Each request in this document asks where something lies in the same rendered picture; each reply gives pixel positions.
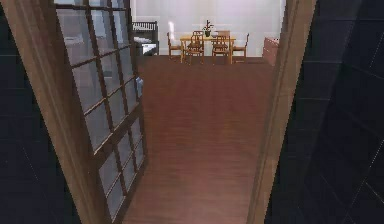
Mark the yellow wooden dining table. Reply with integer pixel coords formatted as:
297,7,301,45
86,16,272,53
179,35,237,65

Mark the brown glass-paned room door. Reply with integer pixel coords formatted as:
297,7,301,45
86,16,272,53
53,0,150,224

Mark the green potted house plant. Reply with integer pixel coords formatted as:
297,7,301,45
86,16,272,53
202,19,215,38

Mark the silver door handle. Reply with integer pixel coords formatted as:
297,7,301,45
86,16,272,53
135,76,145,99

